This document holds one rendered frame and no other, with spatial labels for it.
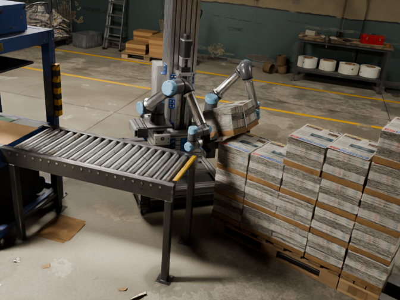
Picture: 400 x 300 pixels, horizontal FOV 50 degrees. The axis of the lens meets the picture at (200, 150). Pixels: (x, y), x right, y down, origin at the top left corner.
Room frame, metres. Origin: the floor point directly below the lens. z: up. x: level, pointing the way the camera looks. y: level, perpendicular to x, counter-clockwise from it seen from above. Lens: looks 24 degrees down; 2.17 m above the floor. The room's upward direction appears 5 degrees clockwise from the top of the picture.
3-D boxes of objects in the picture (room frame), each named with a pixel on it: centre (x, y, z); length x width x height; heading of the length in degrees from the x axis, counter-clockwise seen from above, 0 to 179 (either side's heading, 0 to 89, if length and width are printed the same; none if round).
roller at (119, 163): (2.82, 0.54, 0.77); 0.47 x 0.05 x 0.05; 165
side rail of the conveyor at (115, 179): (2.62, 0.79, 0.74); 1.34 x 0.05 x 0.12; 75
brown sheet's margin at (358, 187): (2.75, -1.08, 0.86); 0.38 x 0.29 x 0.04; 146
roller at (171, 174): (2.71, 0.17, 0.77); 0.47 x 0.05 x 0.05; 165
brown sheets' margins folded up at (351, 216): (2.99, -0.73, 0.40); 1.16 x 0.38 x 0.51; 56
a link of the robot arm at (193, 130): (3.03, 0.05, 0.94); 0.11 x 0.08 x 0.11; 137
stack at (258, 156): (2.99, -0.73, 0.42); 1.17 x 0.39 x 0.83; 56
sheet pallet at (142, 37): (9.61, 1.23, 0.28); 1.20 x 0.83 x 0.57; 75
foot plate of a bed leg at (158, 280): (2.46, 0.18, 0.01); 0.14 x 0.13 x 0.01; 165
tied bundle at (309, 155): (2.92, -0.84, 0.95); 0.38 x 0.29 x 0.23; 145
